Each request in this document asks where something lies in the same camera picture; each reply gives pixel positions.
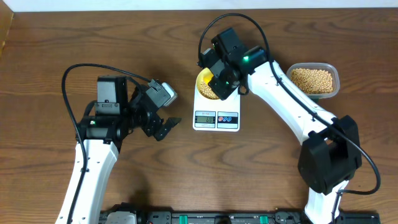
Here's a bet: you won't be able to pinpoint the yellow measuring scoop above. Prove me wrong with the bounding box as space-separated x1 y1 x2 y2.
203 72 213 85

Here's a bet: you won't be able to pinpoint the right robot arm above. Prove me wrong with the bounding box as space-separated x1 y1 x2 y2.
198 28 362 223

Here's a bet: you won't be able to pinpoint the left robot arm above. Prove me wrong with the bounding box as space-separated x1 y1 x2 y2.
56 76 181 223

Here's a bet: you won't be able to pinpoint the yellow bowl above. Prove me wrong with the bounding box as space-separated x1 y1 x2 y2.
196 68 219 100

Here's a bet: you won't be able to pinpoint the soybeans in bowl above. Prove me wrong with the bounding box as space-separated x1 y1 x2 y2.
199 81 219 100

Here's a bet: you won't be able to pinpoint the white kitchen scale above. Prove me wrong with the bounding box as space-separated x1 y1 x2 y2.
192 86 241 132

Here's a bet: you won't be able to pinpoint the clear container of soybeans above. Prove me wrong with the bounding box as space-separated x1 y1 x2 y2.
286 62 340 100

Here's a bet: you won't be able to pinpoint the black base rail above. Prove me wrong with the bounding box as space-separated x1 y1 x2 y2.
99 203 381 224

